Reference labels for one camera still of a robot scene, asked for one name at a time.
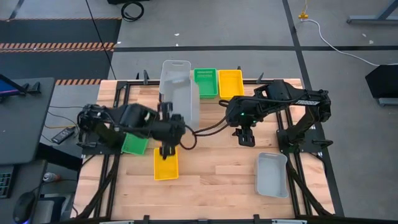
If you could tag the silver bracket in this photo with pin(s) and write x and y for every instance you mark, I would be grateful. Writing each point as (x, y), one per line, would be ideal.
(116, 222)
(289, 221)

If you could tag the dark grey desk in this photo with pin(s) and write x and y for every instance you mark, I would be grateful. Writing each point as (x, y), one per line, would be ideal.
(25, 124)

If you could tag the black monitor stand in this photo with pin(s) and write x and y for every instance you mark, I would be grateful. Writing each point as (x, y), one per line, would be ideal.
(34, 88)

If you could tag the black box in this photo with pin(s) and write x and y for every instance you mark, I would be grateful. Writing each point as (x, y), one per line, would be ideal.
(127, 1)

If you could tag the grey metal table leg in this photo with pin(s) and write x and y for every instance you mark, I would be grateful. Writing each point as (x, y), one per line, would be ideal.
(367, 20)

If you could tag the black case with grey base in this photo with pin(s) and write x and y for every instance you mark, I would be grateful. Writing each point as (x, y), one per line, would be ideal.
(384, 82)

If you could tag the yellow slotted plastic basket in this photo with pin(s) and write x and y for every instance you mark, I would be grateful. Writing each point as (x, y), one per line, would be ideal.
(231, 85)
(166, 169)

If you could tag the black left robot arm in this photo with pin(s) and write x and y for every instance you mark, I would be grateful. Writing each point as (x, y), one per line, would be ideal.
(93, 119)

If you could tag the black computer mouse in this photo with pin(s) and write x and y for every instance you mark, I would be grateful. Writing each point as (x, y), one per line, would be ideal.
(24, 207)

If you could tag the monitor with blue screen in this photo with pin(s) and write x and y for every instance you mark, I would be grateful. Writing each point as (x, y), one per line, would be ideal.
(7, 88)

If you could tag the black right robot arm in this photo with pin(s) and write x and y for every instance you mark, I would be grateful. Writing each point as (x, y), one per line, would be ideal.
(311, 104)

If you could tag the silver drink can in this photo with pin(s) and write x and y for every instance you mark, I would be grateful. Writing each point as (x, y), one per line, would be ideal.
(49, 177)

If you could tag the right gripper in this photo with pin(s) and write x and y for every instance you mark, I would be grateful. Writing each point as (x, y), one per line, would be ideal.
(247, 112)

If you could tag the yellow plug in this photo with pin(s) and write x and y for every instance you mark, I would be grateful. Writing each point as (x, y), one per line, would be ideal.
(303, 15)

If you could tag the green slotted plastic basket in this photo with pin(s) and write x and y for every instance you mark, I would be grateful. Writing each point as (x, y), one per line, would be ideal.
(135, 146)
(206, 87)

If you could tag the black remote control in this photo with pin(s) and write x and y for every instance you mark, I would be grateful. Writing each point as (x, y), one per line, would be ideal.
(63, 134)

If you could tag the black backlit keyboard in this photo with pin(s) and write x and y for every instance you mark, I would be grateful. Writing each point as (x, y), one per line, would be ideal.
(4, 183)

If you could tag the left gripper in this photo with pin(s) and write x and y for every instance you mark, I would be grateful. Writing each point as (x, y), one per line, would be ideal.
(169, 130)

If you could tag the black hazard-striped floor mat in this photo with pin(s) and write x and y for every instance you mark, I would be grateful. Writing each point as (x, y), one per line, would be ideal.
(46, 65)
(56, 31)

